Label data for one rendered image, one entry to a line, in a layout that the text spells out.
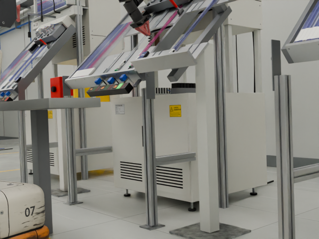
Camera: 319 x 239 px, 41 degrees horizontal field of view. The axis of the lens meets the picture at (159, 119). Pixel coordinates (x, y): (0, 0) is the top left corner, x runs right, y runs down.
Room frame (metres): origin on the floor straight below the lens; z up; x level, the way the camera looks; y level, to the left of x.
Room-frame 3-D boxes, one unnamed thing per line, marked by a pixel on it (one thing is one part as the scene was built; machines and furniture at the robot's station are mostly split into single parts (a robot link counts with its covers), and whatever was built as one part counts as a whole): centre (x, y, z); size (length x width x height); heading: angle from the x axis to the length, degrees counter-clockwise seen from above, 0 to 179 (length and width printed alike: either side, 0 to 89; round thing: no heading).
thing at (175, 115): (2.61, -0.17, 0.31); 0.70 x 0.65 x 0.62; 41
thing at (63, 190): (2.85, 0.65, 0.39); 0.24 x 0.24 x 0.78; 41
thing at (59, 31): (3.58, 0.90, 0.66); 1.01 x 0.73 x 1.31; 131
